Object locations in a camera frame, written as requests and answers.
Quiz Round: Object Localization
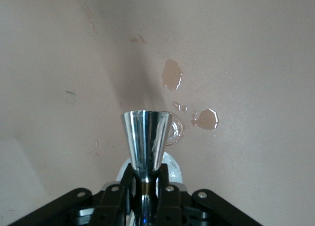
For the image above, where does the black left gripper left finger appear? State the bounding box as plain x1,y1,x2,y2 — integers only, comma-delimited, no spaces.
92,165,135,226

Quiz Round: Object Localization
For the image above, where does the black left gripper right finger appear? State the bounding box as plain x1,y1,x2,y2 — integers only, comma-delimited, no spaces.
156,163,184,226

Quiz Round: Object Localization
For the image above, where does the steel double jigger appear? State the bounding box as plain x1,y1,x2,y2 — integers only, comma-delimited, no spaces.
120,109,173,226

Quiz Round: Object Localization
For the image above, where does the brown table mat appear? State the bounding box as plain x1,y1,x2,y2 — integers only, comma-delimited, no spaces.
0,0,315,226

